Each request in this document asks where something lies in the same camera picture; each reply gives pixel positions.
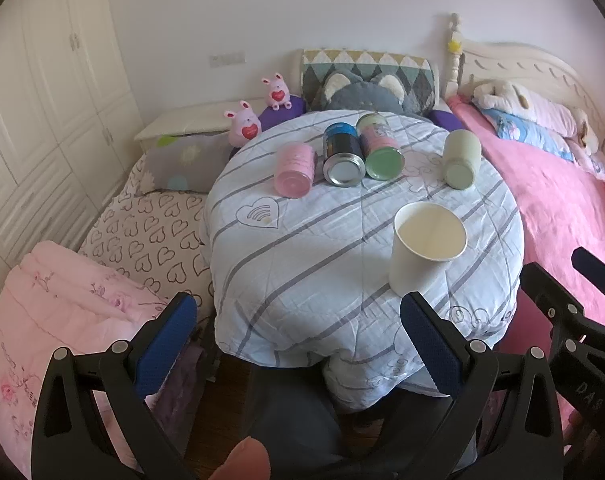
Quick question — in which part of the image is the white plush dog toy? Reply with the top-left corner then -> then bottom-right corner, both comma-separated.
473,80 -> 599,155

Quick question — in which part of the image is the pink plush bunny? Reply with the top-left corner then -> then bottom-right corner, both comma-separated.
224,101 -> 262,148
261,73 -> 293,112

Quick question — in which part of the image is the heart pattern bed sheet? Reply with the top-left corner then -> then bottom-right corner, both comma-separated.
79,158 -> 214,324

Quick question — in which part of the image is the blue cartoon pillow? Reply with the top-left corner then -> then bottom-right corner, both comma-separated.
479,107 -> 575,162

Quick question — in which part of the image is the pink plush bunny back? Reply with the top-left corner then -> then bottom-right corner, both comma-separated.
261,73 -> 293,112

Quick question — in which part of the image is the cream wardrobe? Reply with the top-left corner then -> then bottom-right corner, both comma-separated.
0,0 -> 143,292

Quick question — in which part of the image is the striped light blue quilt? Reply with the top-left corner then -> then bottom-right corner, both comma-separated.
200,110 -> 525,411

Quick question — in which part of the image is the purple mattress cover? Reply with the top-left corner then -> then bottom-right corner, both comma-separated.
258,96 -> 465,131

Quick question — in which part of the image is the pink bottle green lid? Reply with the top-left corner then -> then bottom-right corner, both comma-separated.
355,113 -> 404,181

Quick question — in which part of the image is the grey cat cushion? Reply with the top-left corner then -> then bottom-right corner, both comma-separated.
313,70 -> 423,116

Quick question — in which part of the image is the wall power socket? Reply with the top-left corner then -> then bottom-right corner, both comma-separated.
209,51 -> 246,68

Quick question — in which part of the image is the pink fleece blanket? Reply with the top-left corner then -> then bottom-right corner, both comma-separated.
447,96 -> 605,354

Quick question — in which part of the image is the pink plush bunny front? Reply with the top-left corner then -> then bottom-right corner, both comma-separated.
224,101 -> 262,148

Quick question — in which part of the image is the person's hand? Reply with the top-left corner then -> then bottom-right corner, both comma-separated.
210,437 -> 271,480

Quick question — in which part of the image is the cream wooden bed headboard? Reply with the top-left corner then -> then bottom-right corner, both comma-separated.
441,13 -> 605,153

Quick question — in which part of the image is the cream bedside table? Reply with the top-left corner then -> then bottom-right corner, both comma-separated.
135,101 -> 240,142

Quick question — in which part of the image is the diamond pattern headboard cushion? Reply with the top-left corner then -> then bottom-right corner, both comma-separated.
300,48 -> 440,116

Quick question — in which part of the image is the grey dotted pillow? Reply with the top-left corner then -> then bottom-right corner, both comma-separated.
138,133 -> 234,195

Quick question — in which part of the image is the black blue metal tumbler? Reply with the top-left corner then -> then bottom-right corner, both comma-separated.
323,122 -> 365,188

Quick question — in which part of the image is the pale green mug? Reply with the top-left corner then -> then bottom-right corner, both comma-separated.
442,129 -> 482,190

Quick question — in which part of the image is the white paper cup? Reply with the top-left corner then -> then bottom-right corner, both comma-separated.
389,202 -> 467,297

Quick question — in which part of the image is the light pink folded quilt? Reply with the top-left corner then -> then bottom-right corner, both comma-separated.
0,242 -> 168,476

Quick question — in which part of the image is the pink cup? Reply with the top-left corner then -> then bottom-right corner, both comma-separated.
274,142 -> 316,198

